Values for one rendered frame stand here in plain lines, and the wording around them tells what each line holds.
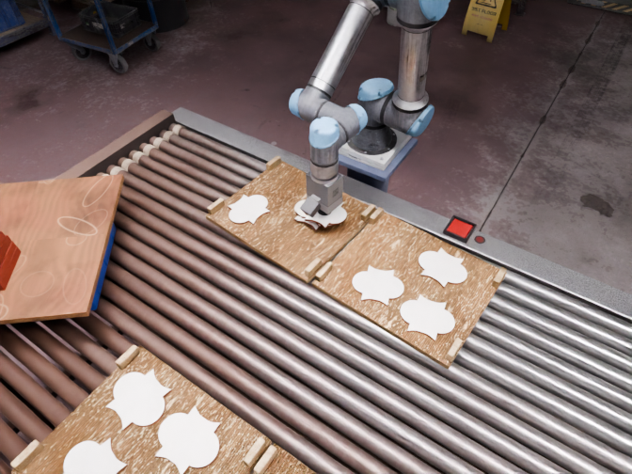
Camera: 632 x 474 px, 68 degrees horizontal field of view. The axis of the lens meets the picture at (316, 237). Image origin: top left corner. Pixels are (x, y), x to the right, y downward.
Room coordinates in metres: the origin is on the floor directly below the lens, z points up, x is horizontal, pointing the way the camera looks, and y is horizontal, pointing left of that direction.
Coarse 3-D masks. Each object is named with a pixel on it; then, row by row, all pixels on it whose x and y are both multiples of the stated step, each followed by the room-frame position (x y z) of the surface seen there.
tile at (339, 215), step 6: (342, 204) 1.01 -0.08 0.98; (336, 210) 0.99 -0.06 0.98; (342, 210) 0.99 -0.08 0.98; (318, 216) 0.96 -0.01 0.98; (324, 216) 0.96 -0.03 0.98; (330, 216) 0.96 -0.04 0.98; (336, 216) 0.96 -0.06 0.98; (342, 216) 0.96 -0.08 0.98; (318, 222) 0.94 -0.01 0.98; (324, 222) 0.94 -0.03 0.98; (330, 222) 0.94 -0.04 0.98; (336, 222) 0.94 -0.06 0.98; (342, 222) 0.94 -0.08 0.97; (324, 228) 0.92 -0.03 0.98
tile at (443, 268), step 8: (440, 248) 0.86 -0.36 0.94; (424, 256) 0.83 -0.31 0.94; (432, 256) 0.83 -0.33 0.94; (440, 256) 0.83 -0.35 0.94; (448, 256) 0.83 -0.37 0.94; (424, 264) 0.80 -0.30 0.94; (432, 264) 0.80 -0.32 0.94; (440, 264) 0.80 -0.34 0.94; (448, 264) 0.80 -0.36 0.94; (456, 264) 0.80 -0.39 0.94; (424, 272) 0.77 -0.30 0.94; (432, 272) 0.77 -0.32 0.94; (440, 272) 0.77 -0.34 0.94; (448, 272) 0.77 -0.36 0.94; (456, 272) 0.77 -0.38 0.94; (464, 272) 0.77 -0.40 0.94; (440, 280) 0.74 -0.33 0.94; (448, 280) 0.74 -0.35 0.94; (456, 280) 0.74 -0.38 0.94; (464, 280) 0.74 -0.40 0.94
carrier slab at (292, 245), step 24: (288, 168) 1.24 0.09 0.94; (240, 192) 1.13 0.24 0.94; (264, 192) 1.12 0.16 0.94; (288, 192) 1.12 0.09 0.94; (216, 216) 1.02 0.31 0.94; (264, 216) 1.01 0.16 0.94; (288, 216) 1.01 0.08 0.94; (360, 216) 1.00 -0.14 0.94; (240, 240) 0.93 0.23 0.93; (264, 240) 0.91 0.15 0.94; (288, 240) 0.91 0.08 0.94; (312, 240) 0.91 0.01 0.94; (336, 240) 0.91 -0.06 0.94; (288, 264) 0.82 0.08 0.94
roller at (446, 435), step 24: (120, 240) 0.95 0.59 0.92; (168, 264) 0.84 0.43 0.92; (192, 288) 0.77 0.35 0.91; (216, 288) 0.76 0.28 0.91; (240, 312) 0.68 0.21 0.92; (288, 336) 0.60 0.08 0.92; (312, 360) 0.54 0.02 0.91; (336, 360) 0.53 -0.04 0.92; (360, 384) 0.47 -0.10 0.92; (384, 408) 0.42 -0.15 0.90; (408, 408) 0.41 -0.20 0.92; (432, 432) 0.36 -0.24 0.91; (456, 432) 0.36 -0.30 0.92; (480, 456) 0.30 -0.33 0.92
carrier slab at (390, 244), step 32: (384, 224) 0.97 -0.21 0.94; (352, 256) 0.84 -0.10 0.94; (384, 256) 0.84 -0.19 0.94; (416, 256) 0.84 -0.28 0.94; (320, 288) 0.74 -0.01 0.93; (352, 288) 0.73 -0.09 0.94; (416, 288) 0.73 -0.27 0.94; (448, 288) 0.73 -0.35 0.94; (480, 288) 0.72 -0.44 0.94; (384, 320) 0.63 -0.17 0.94; (448, 352) 0.54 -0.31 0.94
